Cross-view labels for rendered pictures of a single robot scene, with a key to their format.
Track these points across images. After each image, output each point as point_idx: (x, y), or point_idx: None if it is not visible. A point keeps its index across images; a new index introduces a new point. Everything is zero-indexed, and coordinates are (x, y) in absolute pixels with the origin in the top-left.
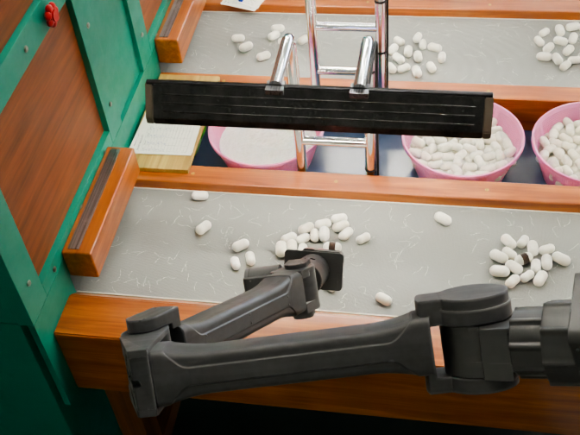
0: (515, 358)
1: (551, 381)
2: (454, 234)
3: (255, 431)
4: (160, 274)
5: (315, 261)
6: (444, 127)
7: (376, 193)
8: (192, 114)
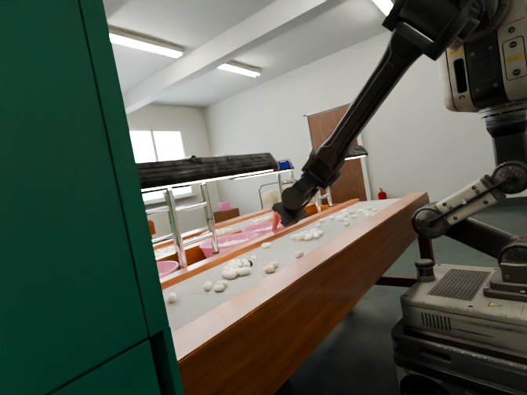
0: (474, 2)
1: (483, 9)
2: (276, 246)
3: None
4: (182, 318)
5: None
6: (266, 164)
7: (232, 252)
8: (160, 177)
